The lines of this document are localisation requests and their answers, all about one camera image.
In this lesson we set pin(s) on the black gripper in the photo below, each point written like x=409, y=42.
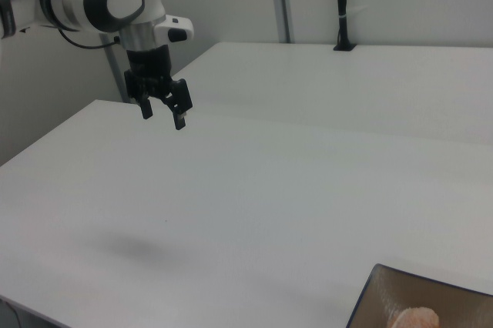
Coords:
x=148, y=70

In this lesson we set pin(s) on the brown square ceramic plate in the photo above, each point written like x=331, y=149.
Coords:
x=389, y=297

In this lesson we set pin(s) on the grey partition edge post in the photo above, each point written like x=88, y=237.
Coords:
x=115, y=70

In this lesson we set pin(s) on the grey partition frame post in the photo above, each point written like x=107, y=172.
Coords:
x=280, y=1

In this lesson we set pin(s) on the black camera stand pole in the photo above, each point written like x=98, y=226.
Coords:
x=342, y=8

